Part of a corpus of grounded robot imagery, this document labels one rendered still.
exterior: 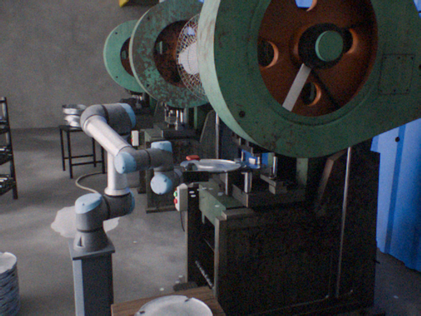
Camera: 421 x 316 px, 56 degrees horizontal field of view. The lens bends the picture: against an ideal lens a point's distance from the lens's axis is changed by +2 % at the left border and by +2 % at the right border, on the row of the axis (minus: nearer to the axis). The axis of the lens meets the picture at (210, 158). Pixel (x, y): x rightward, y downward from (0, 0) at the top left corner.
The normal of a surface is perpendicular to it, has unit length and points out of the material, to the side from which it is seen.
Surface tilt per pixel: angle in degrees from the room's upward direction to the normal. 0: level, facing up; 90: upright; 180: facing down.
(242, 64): 90
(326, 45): 90
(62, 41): 90
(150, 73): 90
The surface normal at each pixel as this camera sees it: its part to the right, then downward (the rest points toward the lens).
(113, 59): 0.39, 0.22
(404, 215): -0.94, 0.07
